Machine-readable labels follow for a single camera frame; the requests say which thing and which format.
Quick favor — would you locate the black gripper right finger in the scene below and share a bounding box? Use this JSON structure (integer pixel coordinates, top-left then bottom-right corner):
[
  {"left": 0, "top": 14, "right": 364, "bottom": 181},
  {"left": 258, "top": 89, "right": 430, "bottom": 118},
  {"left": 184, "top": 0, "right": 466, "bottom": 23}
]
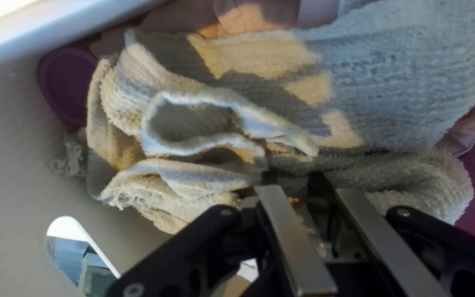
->
[{"left": 309, "top": 171, "right": 475, "bottom": 297}]

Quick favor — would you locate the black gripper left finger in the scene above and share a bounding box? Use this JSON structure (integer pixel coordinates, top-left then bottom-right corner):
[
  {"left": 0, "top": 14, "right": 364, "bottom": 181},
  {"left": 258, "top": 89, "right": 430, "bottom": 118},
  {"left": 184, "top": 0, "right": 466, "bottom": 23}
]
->
[{"left": 105, "top": 184, "right": 341, "bottom": 297}]

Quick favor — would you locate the white terry cloth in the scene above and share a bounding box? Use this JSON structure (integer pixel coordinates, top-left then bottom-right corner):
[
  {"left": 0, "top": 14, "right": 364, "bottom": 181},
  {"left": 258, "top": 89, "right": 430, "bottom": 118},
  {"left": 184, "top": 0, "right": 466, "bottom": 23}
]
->
[{"left": 50, "top": 0, "right": 475, "bottom": 235}]

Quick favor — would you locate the white plastic basket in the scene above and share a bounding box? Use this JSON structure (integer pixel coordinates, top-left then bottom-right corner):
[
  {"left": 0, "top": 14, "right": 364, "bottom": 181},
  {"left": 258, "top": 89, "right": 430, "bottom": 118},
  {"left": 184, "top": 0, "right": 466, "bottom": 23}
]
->
[{"left": 0, "top": 0, "right": 261, "bottom": 297}]

